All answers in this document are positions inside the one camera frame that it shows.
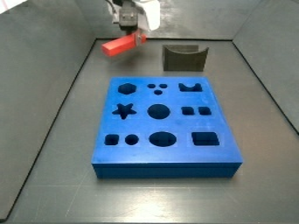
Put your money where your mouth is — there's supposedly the black curved fixture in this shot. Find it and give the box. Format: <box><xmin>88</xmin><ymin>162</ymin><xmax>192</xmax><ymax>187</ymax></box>
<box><xmin>163</xmin><ymin>45</ymin><xmax>210</xmax><ymax>72</ymax></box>

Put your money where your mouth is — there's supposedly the red rectangular block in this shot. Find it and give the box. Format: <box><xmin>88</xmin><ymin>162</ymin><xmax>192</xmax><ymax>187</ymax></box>
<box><xmin>102</xmin><ymin>33</ymin><xmax>146</xmax><ymax>57</ymax></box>

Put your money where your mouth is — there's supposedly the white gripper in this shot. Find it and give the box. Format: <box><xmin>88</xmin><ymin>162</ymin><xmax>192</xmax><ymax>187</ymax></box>
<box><xmin>106</xmin><ymin>0</ymin><xmax>160</xmax><ymax>46</ymax></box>

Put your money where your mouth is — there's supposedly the blue shape sorting board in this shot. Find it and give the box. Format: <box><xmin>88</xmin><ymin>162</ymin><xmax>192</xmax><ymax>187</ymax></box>
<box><xmin>91</xmin><ymin>77</ymin><xmax>243</xmax><ymax>179</ymax></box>

